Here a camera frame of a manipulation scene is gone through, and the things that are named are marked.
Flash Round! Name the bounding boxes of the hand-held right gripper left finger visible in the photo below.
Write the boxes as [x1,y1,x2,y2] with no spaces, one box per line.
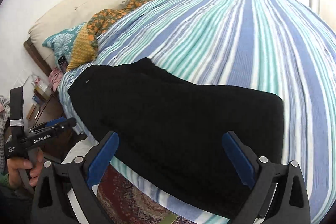
[31,131,120,224]

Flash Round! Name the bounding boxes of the checked grey cloth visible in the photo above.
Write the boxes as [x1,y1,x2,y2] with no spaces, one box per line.
[0,95,11,135]

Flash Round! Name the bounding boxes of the person's left hand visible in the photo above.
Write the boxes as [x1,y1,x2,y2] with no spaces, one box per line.
[7,149,45,189]

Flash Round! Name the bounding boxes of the blue green striped bedspread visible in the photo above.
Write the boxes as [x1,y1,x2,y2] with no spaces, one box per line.
[58,0,336,224]

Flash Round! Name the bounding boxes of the red patterned rug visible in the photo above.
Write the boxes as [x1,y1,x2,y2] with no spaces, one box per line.
[97,166,200,224]

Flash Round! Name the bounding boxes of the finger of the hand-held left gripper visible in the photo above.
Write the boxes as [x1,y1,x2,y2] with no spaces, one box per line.
[39,118,77,135]
[29,116,67,132]

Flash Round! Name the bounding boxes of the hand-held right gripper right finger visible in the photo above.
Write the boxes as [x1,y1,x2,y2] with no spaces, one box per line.
[222,131,311,224]

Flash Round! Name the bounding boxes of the dark wooden nightstand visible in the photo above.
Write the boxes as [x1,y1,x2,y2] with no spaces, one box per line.
[26,94,87,159]

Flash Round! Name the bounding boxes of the clear glass bottle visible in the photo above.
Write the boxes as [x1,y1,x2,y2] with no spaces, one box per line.
[37,84,53,98]

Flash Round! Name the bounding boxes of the black pants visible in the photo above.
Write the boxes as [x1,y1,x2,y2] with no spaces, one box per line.
[68,57,285,222]

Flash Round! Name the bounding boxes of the teal patterned pillow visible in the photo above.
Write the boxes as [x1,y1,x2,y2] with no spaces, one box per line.
[42,22,88,67]

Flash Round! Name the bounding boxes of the dark wooden bed frame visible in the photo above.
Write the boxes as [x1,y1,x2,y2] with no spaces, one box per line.
[23,37,54,77]

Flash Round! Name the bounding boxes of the yellow dotted pillow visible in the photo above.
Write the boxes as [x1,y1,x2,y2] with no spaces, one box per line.
[67,26,99,72]

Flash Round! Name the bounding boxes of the pink cloth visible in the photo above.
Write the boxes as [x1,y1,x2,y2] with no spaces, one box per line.
[48,69,65,92]

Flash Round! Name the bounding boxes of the green book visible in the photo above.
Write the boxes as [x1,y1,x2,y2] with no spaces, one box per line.
[161,214,179,224]

